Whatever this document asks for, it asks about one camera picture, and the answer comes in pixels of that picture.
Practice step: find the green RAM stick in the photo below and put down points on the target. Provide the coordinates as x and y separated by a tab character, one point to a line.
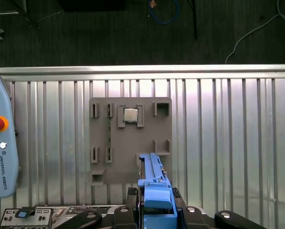
109	136

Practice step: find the hard disk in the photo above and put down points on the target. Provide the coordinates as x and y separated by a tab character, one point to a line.
156	198

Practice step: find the black PC case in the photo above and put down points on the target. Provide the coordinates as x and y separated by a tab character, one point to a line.
61	217

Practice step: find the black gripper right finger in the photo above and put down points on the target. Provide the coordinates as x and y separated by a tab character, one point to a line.
192	219

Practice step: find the small orange scrap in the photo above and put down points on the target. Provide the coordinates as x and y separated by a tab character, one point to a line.
153	3

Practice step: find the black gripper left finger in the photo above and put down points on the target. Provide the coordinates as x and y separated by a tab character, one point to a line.
123	219

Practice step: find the grey parts rack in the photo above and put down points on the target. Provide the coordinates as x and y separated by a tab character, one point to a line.
130	143

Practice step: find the black desk leg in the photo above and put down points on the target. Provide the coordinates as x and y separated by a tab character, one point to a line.
194	21

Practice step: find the metal stand frame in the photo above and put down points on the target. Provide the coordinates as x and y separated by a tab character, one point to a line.
25	9

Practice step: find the pale blue teach pendant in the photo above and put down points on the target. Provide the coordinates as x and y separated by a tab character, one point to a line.
3	155

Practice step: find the silver CPU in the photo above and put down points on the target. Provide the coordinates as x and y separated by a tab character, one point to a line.
130	115

